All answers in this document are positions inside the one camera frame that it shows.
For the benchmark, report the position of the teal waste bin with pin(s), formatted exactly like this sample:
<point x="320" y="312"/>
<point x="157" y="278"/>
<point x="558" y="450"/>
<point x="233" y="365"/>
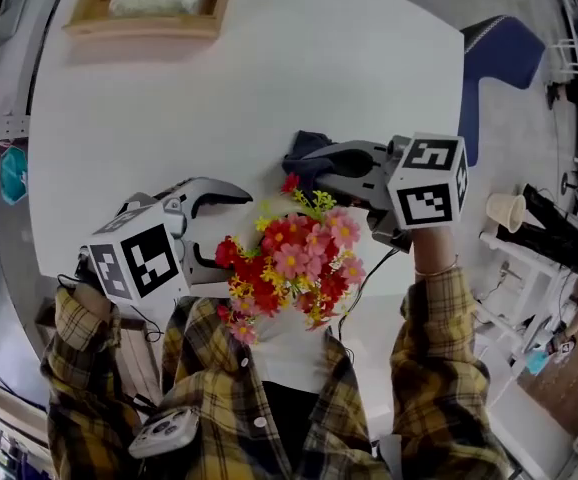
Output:
<point x="14" y="175"/>

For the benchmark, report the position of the blue chair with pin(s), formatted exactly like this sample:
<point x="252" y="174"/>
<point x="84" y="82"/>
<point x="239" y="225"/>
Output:
<point x="499" y="53"/>

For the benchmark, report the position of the person's white trousers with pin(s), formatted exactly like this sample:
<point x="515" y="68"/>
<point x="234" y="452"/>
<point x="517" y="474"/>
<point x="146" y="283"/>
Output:
<point x="294" y="363"/>

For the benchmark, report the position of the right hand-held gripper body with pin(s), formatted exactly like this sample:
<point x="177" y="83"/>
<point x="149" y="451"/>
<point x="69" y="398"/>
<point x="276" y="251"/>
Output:
<point x="426" y="203"/>

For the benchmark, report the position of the wooden slatted board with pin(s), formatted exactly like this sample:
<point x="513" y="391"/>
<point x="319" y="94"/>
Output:
<point x="134" y="348"/>

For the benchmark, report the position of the dark blue wiping cloth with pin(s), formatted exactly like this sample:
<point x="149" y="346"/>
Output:
<point x="304" y="150"/>

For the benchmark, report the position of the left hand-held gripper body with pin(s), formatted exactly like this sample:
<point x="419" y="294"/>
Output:
<point x="149" y="260"/>

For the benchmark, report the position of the red pink flower bouquet pot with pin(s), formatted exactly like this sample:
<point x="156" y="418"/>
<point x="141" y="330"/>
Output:
<point x="294" y="258"/>

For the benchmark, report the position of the white side table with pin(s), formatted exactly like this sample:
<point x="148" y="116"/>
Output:
<point x="524" y="278"/>

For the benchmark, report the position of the person's right forearm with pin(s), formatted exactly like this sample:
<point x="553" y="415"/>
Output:
<point x="434" y="328"/>

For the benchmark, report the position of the wooden tissue box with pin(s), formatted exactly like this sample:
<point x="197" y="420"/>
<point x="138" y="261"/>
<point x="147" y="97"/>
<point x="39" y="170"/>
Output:
<point x="144" y="27"/>

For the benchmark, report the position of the person's plaid shirt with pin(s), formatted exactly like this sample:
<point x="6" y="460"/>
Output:
<point x="219" y="408"/>

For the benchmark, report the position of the white smartphone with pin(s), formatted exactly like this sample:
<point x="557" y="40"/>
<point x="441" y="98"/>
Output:
<point x="166" y="433"/>

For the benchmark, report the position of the person's left forearm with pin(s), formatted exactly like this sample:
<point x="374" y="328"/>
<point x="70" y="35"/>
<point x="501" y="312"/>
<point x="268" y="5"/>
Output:
<point x="81" y="338"/>

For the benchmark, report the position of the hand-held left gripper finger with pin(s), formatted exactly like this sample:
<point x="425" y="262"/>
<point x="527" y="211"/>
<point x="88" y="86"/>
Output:
<point x="219" y="190"/>
<point x="204" y="274"/>

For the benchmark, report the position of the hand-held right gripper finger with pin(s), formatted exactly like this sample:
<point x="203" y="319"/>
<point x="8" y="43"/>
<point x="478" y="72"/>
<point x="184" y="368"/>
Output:
<point x="359" y="190"/>
<point x="354" y="145"/>

